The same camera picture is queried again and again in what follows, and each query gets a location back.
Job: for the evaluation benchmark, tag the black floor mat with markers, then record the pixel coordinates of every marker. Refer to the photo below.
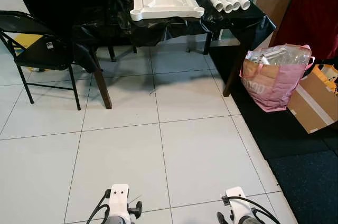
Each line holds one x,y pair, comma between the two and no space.
301,182

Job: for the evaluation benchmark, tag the pink shopping bag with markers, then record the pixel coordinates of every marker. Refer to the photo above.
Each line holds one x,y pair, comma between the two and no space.
274,84

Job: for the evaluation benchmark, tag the brown cardboard box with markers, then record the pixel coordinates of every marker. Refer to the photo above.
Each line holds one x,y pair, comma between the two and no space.
311,102

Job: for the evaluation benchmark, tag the clear plastic packaging bundle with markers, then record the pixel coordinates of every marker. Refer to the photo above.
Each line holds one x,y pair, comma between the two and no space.
280,55

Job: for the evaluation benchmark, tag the black folding chair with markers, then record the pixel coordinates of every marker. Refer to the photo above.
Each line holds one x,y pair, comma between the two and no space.
42,57

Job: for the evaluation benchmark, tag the black plastic table cover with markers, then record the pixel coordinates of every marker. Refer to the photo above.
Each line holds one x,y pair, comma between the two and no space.
158,31

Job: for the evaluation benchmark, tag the yellow flat object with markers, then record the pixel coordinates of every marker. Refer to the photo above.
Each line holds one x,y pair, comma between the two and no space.
26,40

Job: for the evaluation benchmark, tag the brown cardboard panel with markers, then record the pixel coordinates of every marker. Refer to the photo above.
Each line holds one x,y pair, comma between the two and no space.
274,12

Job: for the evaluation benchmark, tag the dark red curtain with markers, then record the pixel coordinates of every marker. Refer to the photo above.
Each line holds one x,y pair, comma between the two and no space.
311,12

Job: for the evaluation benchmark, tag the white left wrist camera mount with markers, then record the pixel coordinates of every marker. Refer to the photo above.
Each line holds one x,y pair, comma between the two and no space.
119,197

